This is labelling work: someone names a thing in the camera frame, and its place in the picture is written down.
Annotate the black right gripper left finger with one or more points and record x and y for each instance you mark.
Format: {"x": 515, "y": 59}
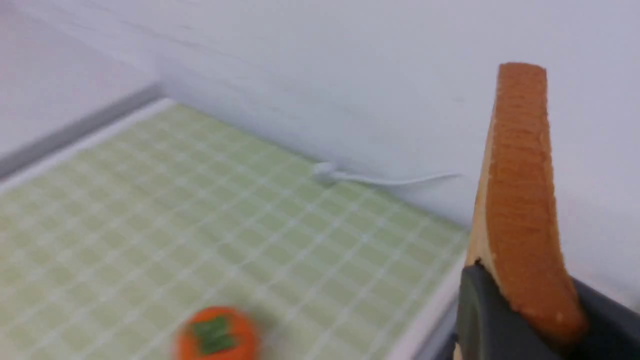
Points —
{"x": 487, "y": 328}

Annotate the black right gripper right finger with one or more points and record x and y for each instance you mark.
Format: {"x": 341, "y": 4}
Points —
{"x": 614, "y": 329}

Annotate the toast slice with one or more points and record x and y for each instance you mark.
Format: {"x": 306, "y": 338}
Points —
{"x": 514, "y": 227}

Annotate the orange persimmon with green leaf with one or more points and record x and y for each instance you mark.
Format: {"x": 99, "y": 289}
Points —
{"x": 217, "y": 333}

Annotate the green checkered tablecloth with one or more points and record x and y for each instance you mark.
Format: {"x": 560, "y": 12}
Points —
{"x": 108, "y": 247}

